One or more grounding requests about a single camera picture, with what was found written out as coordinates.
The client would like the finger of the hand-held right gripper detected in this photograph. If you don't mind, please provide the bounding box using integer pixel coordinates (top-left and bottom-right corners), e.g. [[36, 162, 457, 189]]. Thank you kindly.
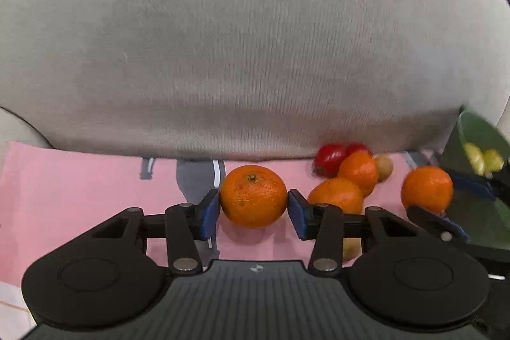
[[452, 170, 510, 201], [406, 205, 471, 244]]

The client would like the orange mandarin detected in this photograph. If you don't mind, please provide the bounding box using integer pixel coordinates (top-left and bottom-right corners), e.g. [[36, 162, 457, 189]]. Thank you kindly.
[[338, 151, 379, 197], [220, 165, 288, 229], [401, 165, 454, 214], [307, 177, 365, 215]]

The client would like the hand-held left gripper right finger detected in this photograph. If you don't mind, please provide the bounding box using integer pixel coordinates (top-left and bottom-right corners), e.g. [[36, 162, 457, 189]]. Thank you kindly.
[[288, 189, 431, 277]]

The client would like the brown kiwi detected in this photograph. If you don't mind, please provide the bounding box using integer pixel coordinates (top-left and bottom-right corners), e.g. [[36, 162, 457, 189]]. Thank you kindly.
[[375, 156, 394, 182]]

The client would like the white checked cloth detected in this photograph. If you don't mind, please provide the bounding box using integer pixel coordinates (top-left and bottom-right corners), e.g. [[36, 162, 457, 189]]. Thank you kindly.
[[0, 278, 36, 340]]

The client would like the red tomato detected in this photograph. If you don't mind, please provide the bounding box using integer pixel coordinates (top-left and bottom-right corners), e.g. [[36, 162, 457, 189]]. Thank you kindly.
[[345, 143, 373, 157], [313, 143, 347, 178]]

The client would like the yellowish fruit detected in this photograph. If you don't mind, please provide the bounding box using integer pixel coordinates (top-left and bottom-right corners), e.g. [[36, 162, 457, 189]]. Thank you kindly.
[[342, 237, 362, 263]]

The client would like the pink printed blanket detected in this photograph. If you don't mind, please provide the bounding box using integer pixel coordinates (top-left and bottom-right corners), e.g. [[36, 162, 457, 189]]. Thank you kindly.
[[0, 141, 447, 340]]

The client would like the green bowl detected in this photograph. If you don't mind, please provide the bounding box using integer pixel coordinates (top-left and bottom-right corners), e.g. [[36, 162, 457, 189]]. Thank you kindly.
[[440, 107, 510, 251]]

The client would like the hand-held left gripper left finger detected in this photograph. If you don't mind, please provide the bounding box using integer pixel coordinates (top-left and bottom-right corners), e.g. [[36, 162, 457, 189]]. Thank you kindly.
[[82, 189, 222, 277]]

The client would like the yellow lemon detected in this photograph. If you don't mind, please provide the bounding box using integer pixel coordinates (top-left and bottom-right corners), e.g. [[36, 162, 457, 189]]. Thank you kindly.
[[464, 143, 486, 177], [483, 149, 506, 172]]

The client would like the grey fabric sofa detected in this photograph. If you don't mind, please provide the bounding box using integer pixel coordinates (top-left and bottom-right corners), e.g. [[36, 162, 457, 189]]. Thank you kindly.
[[0, 0, 510, 169]]

